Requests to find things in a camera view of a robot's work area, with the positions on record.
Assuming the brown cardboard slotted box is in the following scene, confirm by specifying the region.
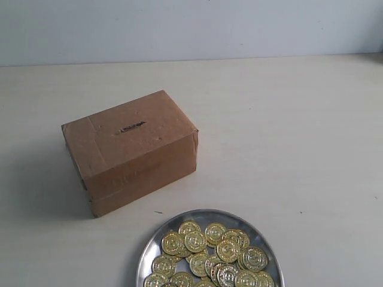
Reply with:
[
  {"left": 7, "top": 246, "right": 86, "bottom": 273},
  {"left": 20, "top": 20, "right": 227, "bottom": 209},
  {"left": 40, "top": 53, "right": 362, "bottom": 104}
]
[{"left": 62, "top": 90, "right": 198, "bottom": 217}]

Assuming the gold coin far left top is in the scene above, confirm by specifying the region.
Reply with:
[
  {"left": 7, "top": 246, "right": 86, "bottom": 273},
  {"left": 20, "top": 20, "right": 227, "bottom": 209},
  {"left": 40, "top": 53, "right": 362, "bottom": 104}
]
[{"left": 178, "top": 221, "right": 200, "bottom": 236}]

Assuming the round steel plate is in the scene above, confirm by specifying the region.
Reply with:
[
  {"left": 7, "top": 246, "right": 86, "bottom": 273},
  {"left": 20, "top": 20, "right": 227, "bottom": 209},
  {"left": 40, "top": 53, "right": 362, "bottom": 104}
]
[{"left": 135, "top": 209, "right": 285, "bottom": 286}]

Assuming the gold coin top centre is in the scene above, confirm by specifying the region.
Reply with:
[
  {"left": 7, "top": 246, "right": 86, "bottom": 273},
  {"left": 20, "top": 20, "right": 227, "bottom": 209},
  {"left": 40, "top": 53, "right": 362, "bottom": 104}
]
[{"left": 205, "top": 222, "right": 226, "bottom": 246}]

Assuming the gold coin upper left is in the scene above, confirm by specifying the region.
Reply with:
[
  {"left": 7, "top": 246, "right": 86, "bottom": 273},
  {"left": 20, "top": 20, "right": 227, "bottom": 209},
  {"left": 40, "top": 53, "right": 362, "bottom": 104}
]
[{"left": 184, "top": 231, "right": 207, "bottom": 253}]

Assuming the gold coin top right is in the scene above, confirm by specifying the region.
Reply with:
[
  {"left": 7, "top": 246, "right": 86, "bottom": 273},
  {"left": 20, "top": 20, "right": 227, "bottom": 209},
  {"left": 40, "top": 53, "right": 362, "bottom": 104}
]
[{"left": 221, "top": 229, "right": 250, "bottom": 248}]

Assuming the gold coin lower centre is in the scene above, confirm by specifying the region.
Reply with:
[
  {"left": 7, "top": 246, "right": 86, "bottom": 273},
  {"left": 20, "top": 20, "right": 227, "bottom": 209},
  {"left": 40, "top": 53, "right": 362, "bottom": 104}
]
[{"left": 189, "top": 253, "right": 209, "bottom": 277}]

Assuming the gold coin lower left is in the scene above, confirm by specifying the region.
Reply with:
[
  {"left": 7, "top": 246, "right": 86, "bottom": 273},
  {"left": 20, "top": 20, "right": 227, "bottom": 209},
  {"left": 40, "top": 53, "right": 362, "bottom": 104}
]
[{"left": 151, "top": 255, "right": 176, "bottom": 278}]

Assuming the gold coin bottom left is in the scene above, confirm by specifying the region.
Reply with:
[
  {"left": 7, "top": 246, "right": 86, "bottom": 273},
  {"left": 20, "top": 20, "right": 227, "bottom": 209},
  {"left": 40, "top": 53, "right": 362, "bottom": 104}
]
[{"left": 170, "top": 271, "right": 194, "bottom": 287}]

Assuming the gold coin bottom centre bright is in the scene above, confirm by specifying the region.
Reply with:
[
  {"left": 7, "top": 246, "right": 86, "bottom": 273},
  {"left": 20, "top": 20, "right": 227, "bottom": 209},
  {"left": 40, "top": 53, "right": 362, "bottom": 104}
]
[{"left": 217, "top": 264, "right": 238, "bottom": 287}]

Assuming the gold coin bottom edge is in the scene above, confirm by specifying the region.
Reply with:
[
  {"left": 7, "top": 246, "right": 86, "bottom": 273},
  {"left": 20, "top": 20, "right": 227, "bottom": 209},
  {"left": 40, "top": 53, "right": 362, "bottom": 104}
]
[{"left": 144, "top": 272, "right": 169, "bottom": 287}]

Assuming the gold coin bottom right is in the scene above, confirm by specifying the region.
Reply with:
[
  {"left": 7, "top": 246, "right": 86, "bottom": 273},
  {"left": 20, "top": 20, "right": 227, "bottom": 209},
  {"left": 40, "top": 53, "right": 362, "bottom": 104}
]
[{"left": 235, "top": 270, "right": 260, "bottom": 287}]

